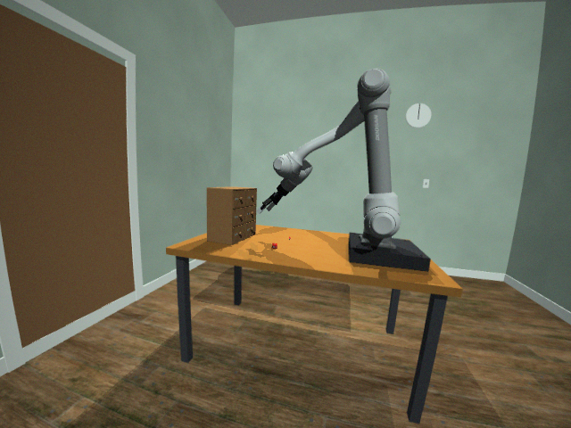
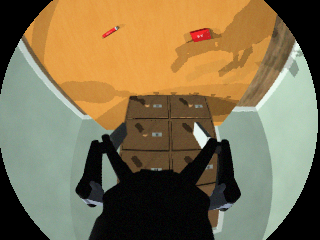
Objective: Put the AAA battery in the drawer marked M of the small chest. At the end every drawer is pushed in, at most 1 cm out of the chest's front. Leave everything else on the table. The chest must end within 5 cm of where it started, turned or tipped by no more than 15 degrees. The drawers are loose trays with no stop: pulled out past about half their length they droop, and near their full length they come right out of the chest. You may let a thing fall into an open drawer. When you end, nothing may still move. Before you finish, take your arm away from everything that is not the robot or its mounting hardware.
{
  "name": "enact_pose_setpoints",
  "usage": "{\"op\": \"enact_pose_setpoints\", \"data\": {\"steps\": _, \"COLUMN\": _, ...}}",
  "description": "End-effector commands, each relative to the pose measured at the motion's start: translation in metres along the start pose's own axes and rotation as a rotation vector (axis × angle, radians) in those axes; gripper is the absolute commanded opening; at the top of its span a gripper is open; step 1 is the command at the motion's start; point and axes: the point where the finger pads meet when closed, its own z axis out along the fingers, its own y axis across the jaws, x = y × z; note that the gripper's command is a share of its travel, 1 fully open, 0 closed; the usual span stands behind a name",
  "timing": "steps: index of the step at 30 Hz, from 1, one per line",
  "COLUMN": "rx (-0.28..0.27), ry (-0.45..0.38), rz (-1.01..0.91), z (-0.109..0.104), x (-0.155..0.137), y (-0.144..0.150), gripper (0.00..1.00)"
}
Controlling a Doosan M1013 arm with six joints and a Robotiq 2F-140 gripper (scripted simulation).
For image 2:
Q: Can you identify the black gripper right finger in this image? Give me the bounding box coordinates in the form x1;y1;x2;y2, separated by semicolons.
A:
164;122;241;212

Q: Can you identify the dark brown drawer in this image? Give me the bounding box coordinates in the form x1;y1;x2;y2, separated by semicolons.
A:
127;96;168;119
121;152;169;173
170;96;210;119
171;120;215;151
172;152;217;185
122;120;169;152

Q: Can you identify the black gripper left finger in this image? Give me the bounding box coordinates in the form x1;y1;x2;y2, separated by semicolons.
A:
75;122;146;208

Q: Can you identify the small brown chest of drawers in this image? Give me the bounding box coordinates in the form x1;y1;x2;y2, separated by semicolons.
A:
119;95;217;188

